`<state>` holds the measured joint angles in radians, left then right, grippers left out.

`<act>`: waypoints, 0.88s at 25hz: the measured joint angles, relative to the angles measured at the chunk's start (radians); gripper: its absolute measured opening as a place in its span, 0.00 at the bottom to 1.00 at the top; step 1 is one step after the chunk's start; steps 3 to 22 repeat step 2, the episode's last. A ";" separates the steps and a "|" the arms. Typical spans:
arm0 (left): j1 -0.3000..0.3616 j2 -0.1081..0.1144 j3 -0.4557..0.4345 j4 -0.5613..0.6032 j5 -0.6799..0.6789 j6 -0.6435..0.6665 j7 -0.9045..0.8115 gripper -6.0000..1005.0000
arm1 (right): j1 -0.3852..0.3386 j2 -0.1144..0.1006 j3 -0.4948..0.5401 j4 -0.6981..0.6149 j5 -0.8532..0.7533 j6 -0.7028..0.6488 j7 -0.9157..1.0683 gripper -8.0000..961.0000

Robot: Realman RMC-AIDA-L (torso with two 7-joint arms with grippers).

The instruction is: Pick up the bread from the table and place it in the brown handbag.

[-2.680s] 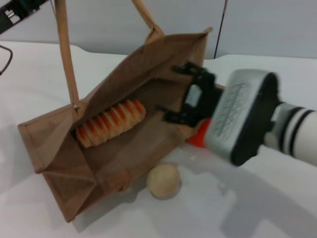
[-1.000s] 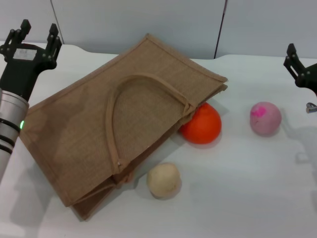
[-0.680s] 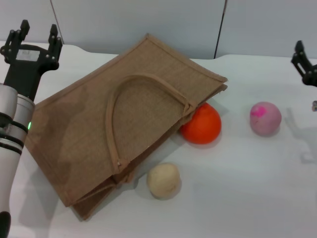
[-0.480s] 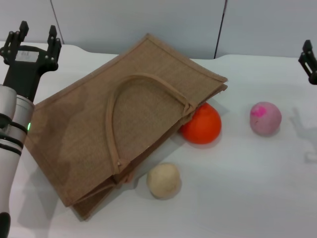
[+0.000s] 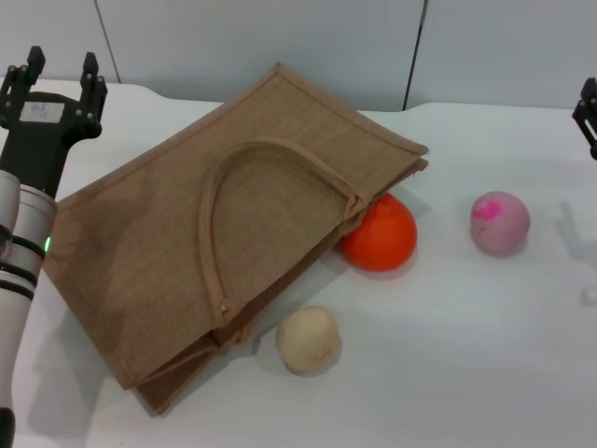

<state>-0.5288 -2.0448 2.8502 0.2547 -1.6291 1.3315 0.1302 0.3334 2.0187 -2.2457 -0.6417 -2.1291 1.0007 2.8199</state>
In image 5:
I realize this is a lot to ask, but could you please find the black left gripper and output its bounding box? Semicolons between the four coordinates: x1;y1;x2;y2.
0;45;108;202

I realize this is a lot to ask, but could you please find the brown woven handbag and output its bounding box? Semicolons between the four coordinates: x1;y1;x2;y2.
44;63;430;416

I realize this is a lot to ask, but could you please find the pink toy peach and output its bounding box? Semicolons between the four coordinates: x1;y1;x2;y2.
469;189;532;258

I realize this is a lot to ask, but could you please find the orange toy fruit with stem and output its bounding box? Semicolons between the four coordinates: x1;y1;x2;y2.
338;192;419;273

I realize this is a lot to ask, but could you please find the beige toy pear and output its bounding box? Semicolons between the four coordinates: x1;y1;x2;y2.
274;306;341;377

